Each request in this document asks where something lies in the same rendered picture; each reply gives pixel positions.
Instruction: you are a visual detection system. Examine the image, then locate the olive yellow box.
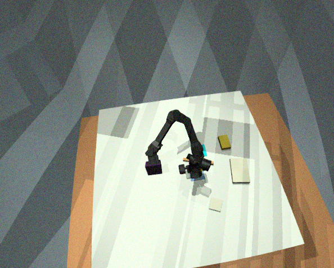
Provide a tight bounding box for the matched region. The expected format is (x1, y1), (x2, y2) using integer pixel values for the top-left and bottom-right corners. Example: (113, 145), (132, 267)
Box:
(218, 135), (231, 150)

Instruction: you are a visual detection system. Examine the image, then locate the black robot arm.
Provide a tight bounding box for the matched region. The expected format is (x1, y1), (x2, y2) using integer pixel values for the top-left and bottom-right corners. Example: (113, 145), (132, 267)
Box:
(145, 109), (211, 178)

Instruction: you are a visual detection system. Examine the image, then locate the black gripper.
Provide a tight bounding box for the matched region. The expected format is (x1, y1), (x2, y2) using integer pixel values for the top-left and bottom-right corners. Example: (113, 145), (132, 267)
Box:
(178, 164), (196, 174)

